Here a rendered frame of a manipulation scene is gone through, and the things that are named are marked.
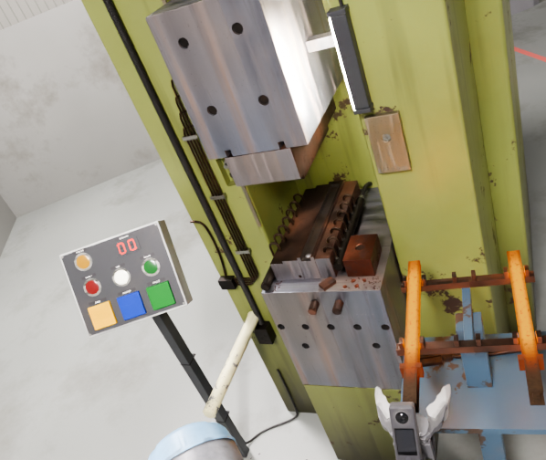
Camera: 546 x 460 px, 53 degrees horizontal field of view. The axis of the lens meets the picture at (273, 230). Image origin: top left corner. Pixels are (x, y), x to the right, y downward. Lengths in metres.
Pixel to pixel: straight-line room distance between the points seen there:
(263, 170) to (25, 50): 4.17
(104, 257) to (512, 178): 1.40
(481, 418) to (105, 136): 4.69
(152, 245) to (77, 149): 3.97
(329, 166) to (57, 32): 3.77
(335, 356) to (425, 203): 0.59
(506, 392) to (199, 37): 1.14
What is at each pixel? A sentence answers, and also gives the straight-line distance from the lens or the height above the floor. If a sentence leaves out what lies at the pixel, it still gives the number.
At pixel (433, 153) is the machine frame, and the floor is 1.21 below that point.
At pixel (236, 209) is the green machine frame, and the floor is 1.10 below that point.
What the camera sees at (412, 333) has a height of 1.01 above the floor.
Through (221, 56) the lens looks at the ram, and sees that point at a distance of 1.38.
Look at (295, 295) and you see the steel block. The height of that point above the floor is 0.90.
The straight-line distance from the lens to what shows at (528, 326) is 1.30.
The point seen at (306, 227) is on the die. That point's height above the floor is 0.99.
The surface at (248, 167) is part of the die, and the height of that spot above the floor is 1.33.
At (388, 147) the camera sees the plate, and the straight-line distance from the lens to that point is 1.50.
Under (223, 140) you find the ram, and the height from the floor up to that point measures 1.42.
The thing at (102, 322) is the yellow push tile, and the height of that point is 0.99.
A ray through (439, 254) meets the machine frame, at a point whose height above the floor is 0.87.
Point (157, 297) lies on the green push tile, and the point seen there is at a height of 1.01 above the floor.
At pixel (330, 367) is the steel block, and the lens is 1.89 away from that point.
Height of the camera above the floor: 1.95
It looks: 32 degrees down
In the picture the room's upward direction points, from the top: 22 degrees counter-clockwise
